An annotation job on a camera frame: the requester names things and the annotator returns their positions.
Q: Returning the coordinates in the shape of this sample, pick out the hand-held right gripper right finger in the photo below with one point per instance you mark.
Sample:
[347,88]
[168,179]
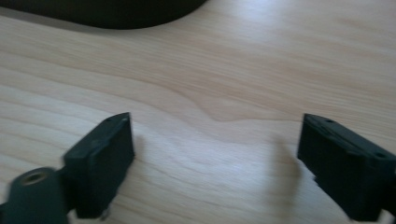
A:
[345,168]

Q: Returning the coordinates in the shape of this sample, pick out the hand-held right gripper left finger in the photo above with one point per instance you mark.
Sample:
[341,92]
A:
[99,165]

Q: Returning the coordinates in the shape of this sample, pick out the black rounded object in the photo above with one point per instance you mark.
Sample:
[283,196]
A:
[106,12]

